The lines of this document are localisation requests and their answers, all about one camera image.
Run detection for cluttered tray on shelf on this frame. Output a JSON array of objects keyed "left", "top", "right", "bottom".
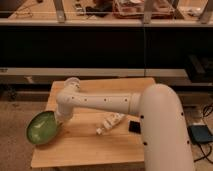
[{"left": 113, "top": 0, "right": 174, "bottom": 18}]

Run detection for blue box on floor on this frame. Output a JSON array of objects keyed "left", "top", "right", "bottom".
[{"left": 188, "top": 125, "right": 213, "bottom": 144}]

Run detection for green ceramic bowl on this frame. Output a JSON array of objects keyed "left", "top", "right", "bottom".
[{"left": 26, "top": 111, "right": 61, "bottom": 145}]

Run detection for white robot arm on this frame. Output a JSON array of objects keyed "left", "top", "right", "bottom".
[{"left": 55, "top": 83, "right": 195, "bottom": 171}]

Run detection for black device on shelf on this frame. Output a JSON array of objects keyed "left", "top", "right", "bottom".
[{"left": 86, "top": 3, "right": 112, "bottom": 17}]

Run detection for small black rectangular block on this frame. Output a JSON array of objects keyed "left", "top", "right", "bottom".
[{"left": 129, "top": 121, "right": 141, "bottom": 134}]

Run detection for black floor cable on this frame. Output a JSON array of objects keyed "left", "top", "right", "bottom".
[{"left": 193, "top": 101, "right": 213, "bottom": 164}]

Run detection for clear plastic cup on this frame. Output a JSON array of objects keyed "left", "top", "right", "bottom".
[{"left": 64, "top": 77, "right": 80, "bottom": 87}]

